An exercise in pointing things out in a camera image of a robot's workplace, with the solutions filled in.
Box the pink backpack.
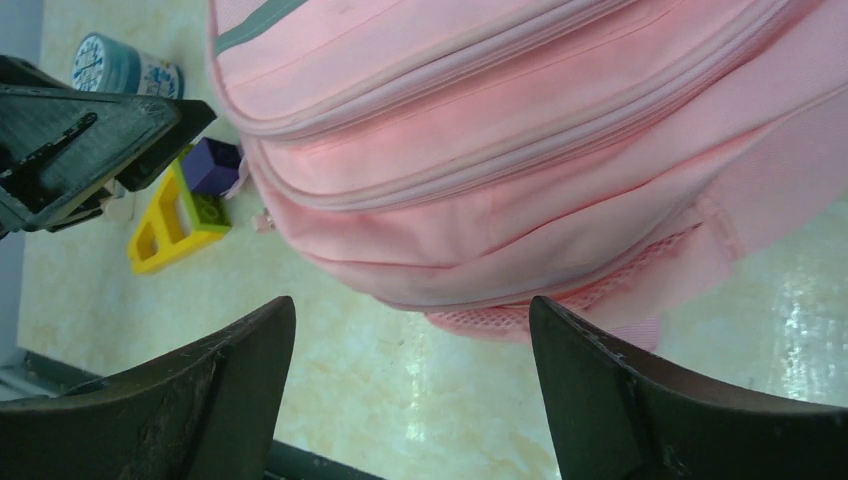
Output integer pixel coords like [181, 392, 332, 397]
[207, 1, 847, 342]

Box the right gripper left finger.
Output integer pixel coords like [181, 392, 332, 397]
[1, 297, 296, 479]

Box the green strip block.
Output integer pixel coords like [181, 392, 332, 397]
[170, 143, 232, 234]

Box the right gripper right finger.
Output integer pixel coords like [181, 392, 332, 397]
[529, 296, 847, 479]

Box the purple cube block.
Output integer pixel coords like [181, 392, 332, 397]
[180, 137, 242, 196]

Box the yellow triangle ruler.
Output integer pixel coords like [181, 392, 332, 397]
[127, 166, 228, 274]

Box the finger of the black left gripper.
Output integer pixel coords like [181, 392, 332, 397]
[1, 56, 216, 235]

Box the blue round jar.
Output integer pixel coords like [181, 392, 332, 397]
[70, 32, 185, 99]

